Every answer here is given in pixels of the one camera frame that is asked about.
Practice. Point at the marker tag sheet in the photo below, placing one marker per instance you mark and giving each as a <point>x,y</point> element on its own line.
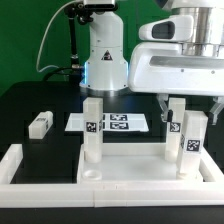
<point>118,122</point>

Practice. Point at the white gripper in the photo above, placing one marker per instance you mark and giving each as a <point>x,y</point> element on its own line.
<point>161,68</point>

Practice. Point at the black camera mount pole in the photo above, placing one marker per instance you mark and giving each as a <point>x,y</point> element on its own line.
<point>76,12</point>

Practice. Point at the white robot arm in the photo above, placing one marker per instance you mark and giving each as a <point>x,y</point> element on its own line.
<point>112,43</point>

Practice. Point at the white desk tabletop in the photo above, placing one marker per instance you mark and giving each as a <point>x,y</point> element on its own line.
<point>128,163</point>

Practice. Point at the white U-shaped obstacle frame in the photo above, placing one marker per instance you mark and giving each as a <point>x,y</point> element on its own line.
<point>207,189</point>

